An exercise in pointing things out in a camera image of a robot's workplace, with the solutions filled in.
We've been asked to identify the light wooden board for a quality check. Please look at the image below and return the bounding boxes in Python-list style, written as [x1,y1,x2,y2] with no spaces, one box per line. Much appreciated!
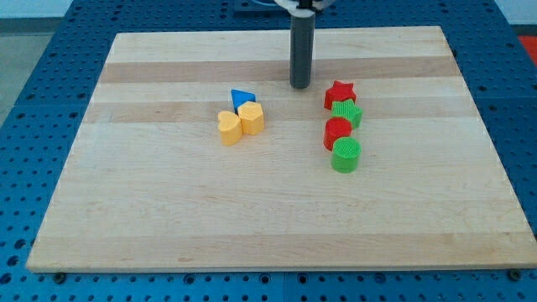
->
[27,26,536,273]

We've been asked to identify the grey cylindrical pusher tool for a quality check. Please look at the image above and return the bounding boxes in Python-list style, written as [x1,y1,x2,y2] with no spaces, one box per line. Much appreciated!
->
[289,15,315,89]

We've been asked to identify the red cylinder block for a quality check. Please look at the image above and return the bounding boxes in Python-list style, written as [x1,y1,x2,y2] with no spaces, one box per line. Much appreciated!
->
[323,117,352,151]

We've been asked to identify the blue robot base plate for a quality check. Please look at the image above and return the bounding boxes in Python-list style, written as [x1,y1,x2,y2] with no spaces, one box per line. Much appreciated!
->
[232,0,286,16]

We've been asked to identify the green cylinder block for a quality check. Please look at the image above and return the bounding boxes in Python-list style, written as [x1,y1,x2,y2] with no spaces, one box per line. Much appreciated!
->
[331,137,362,174]

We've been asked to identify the green star block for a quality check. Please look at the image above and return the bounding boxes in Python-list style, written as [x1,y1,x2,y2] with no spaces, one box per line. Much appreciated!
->
[331,99,363,129]

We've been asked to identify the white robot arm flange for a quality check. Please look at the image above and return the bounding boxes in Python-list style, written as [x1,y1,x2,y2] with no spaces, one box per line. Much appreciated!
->
[274,0,336,18]

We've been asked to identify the yellow heart block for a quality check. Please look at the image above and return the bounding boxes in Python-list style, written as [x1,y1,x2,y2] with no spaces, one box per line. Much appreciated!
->
[217,111,242,146]

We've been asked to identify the blue triangle block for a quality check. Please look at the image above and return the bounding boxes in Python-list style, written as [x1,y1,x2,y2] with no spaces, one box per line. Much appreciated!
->
[231,89,256,114]

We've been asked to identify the red star block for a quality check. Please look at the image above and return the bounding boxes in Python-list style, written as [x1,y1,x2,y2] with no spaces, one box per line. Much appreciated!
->
[324,81,357,110]

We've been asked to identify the yellow hexagon block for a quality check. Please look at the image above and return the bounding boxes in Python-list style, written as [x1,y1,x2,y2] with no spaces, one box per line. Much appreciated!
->
[237,102,264,135]

